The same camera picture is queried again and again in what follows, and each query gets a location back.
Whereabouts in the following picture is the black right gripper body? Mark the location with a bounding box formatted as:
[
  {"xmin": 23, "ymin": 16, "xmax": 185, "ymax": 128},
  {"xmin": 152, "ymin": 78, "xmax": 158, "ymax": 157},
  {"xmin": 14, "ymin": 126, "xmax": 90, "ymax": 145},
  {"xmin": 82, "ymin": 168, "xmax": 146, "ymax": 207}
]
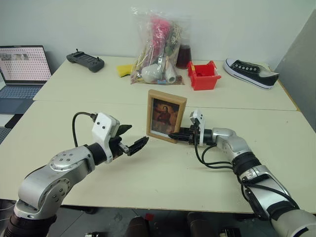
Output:
[{"xmin": 187, "ymin": 123, "xmax": 199, "ymax": 146}]

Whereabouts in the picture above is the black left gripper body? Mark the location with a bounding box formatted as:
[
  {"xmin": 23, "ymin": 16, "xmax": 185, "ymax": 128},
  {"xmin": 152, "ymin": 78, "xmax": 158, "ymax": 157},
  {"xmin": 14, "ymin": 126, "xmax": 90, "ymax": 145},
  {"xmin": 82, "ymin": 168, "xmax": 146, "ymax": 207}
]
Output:
[{"xmin": 109, "ymin": 127, "xmax": 131, "ymax": 161}]

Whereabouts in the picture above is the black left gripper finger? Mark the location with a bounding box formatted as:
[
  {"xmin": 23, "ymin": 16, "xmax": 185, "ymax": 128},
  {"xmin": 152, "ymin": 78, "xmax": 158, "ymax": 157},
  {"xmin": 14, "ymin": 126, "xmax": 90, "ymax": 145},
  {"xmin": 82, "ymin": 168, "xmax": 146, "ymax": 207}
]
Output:
[
  {"xmin": 118, "ymin": 124, "xmax": 133, "ymax": 136},
  {"xmin": 128, "ymin": 136, "xmax": 150, "ymax": 157}
]

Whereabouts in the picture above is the wooden picture frame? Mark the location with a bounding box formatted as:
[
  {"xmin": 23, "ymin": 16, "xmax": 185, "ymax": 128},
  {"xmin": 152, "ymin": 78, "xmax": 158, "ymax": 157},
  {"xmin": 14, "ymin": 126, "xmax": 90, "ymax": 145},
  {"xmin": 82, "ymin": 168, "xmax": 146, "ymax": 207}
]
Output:
[{"xmin": 146, "ymin": 89, "xmax": 188, "ymax": 144}]

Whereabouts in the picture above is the red plastic storage bin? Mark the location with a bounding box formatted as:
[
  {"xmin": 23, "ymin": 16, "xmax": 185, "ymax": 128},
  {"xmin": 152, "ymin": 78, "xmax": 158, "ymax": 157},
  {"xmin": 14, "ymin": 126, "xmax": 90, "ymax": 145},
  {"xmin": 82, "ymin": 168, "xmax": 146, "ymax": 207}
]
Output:
[{"xmin": 186, "ymin": 60, "xmax": 222, "ymax": 91}]

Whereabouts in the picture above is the yellow sponge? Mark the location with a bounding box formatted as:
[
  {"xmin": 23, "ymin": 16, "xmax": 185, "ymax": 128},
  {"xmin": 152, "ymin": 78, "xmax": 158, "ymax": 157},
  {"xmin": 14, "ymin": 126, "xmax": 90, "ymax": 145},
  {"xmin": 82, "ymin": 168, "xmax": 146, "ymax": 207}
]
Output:
[{"xmin": 116, "ymin": 63, "xmax": 135, "ymax": 79}]

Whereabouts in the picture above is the dark red plastic cup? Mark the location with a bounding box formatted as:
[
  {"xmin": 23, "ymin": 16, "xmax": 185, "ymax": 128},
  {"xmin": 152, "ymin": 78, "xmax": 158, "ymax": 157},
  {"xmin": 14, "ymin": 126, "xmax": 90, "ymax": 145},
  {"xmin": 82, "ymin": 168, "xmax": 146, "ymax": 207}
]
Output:
[{"xmin": 175, "ymin": 43, "xmax": 193, "ymax": 69}]

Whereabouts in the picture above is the dark grey handheld controller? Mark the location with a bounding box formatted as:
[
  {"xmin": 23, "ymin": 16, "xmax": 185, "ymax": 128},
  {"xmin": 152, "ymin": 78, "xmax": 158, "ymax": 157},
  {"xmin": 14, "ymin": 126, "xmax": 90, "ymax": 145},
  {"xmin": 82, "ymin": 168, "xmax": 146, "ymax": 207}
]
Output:
[{"xmin": 66, "ymin": 49, "xmax": 105, "ymax": 74}]

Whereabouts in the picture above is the dark rounded shape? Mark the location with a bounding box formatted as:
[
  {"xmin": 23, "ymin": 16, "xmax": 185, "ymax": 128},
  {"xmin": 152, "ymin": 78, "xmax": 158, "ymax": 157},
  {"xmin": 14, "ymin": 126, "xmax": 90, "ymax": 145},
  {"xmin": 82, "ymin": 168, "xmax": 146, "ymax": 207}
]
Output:
[
  {"xmin": 129, "ymin": 215, "xmax": 150, "ymax": 237},
  {"xmin": 186, "ymin": 211, "xmax": 223, "ymax": 237}
]

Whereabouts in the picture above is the clear bag of dried flowers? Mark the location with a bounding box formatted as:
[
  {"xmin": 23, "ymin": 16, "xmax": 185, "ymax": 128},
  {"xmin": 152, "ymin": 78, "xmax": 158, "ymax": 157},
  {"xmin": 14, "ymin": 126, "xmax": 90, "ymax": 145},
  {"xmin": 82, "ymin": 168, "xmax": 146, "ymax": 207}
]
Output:
[{"xmin": 129, "ymin": 7, "xmax": 192, "ymax": 86}]

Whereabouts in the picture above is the black and white sneaker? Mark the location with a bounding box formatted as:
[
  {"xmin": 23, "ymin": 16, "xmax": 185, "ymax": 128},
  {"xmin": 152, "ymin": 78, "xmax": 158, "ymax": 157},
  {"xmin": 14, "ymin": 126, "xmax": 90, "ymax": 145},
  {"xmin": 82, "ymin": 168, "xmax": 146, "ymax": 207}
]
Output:
[{"xmin": 223, "ymin": 58, "xmax": 280, "ymax": 90}]

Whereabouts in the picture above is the black floor mat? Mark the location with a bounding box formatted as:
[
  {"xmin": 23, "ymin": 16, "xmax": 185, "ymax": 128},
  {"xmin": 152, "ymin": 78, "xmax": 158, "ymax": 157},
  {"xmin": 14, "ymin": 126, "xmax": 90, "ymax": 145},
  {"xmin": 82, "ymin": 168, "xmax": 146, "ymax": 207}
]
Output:
[{"xmin": 0, "ymin": 113, "xmax": 26, "ymax": 145}]

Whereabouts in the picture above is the open laptop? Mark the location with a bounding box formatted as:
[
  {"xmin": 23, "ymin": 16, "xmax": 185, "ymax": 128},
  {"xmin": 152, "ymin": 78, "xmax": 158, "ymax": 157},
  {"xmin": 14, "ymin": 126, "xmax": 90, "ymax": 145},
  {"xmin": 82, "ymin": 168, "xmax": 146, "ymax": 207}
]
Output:
[{"xmin": 0, "ymin": 44, "xmax": 53, "ymax": 115}]

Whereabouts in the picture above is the grey partition panel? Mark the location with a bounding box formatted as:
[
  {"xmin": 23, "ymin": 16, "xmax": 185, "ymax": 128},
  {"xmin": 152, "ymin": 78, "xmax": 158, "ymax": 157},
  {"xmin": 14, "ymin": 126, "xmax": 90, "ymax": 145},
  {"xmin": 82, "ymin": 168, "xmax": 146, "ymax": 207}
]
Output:
[{"xmin": 273, "ymin": 9, "xmax": 316, "ymax": 139}]

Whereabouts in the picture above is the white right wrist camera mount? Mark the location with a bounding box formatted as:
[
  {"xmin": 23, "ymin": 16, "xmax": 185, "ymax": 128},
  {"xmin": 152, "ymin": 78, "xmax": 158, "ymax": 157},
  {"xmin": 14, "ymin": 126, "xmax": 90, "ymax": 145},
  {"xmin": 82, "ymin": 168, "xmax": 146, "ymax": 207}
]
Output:
[{"xmin": 189, "ymin": 109, "xmax": 207, "ymax": 147}]

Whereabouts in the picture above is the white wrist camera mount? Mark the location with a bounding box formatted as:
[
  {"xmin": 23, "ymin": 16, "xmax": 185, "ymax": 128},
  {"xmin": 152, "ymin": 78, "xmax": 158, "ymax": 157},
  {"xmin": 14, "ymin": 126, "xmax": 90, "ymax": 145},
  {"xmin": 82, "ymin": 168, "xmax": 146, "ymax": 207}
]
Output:
[
  {"xmin": 91, "ymin": 112, "xmax": 121, "ymax": 164},
  {"xmin": 189, "ymin": 109, "xmax": 207, "ymax": 147}
]

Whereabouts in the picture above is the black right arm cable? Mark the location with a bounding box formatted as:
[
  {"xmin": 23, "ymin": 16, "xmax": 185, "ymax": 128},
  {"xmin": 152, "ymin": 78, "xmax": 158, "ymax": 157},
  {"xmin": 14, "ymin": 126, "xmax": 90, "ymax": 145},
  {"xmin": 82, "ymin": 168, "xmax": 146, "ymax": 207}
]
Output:
[{"xmin": 193, "ymin": 134, "xmax": 239, "ymax": 171}]

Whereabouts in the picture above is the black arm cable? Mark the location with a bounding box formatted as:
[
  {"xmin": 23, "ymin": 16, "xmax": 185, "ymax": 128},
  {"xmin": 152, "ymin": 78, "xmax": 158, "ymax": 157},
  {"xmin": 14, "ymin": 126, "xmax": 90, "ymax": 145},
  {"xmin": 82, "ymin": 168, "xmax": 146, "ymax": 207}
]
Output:
[
  {"xmin": 72, "ymin": 112, "xmax": 97, "ymax": 148},
  {"xmin": 193, "ymin": 134, "xmax": 239, "ymax": 171}
]

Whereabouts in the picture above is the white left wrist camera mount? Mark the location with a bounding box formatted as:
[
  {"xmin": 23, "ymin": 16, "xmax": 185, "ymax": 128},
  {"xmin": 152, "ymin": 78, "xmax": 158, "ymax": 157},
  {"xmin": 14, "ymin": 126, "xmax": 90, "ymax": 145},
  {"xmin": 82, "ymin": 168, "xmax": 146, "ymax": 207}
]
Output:
[{"xmin": 91, "ymin": 112, "xmax": 121, "ymax": 164}]

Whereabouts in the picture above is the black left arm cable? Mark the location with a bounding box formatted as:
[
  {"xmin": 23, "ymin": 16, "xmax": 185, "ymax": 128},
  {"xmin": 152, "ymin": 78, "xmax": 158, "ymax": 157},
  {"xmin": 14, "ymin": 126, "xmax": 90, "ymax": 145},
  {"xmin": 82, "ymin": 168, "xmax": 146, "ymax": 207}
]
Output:
[{"xmin": 72, "ymin": 112, "xmax": 97, "ymax": 148}]

